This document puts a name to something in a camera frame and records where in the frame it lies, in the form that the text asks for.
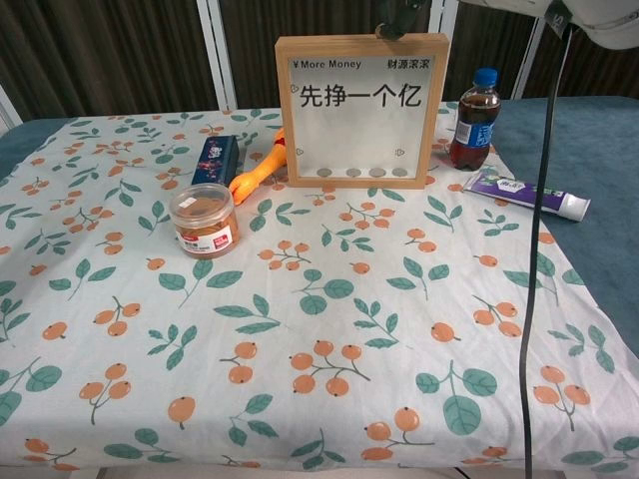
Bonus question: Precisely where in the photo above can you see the cola bottle blue cap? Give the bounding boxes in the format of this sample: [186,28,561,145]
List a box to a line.
[448,68,503,172]

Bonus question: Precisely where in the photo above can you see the yellow rubber chicken toy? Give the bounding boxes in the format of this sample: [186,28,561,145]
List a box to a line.
[228,127,290,207]

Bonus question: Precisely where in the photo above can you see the purple white toothpaste tube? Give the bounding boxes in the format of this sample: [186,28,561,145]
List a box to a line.
[461,169,592,223]

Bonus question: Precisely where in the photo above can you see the dark blue rectangular box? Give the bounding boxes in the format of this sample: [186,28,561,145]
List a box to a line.
[191,135,247,189]

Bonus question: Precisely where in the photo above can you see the black cable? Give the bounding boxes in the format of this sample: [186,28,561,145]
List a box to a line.
[518,19,573,479]

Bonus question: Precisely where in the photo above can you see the wooden coin box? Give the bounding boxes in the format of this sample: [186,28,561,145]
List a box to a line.
[274,32,451,190]

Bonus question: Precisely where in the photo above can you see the clear jar brown contents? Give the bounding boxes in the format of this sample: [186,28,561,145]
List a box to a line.
[168,183,242,259]

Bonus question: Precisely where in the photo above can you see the white partition frame post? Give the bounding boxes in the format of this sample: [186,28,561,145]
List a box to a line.
[196,0,237,110]
[427,0,460,104]
[0,84,24,136]
[511,9,546,100]

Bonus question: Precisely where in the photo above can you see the dark ribbed partition panel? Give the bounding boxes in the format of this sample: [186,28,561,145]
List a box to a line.
[443,0,538,104]
[219,0,443,110]
[521,29,639,99]
[0,0,221,124]

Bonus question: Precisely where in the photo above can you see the floral orange fruit tablecloth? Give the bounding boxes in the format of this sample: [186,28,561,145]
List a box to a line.
[0,102,639,473]

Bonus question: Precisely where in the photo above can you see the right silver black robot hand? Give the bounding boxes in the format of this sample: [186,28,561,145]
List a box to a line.
[372,0,431,42]

